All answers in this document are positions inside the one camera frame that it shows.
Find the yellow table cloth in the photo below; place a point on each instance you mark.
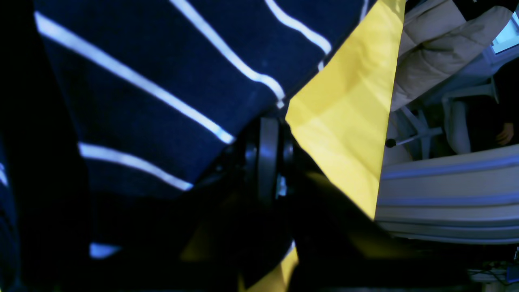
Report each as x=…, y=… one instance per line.
x=334, y=66

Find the beige padded jacket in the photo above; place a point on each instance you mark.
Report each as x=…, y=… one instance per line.
x=439, y=38

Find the navy white striped T-shirt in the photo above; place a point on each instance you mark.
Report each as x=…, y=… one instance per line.
x=111, y=111

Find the white office chair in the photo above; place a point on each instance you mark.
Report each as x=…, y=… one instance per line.
x=453, y=126

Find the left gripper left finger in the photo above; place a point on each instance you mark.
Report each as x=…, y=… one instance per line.
x=229, y=232

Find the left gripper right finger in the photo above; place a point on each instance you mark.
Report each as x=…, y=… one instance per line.
x=339, y=248

